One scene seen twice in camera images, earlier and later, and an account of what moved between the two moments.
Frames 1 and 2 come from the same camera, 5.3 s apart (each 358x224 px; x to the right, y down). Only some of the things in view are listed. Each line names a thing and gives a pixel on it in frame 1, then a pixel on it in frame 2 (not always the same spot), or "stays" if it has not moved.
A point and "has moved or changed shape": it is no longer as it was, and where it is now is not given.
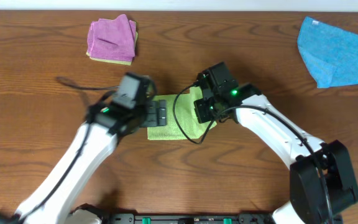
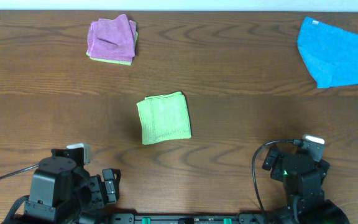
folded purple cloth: x=112 y=39 stays
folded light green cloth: x=123 y=62 stays
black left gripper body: x=155 y=111 → x=104 y=190
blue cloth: x=337 y=57 stays
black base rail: x=195 y=218 stays
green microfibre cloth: x=181 y=122 has moved or changed shape
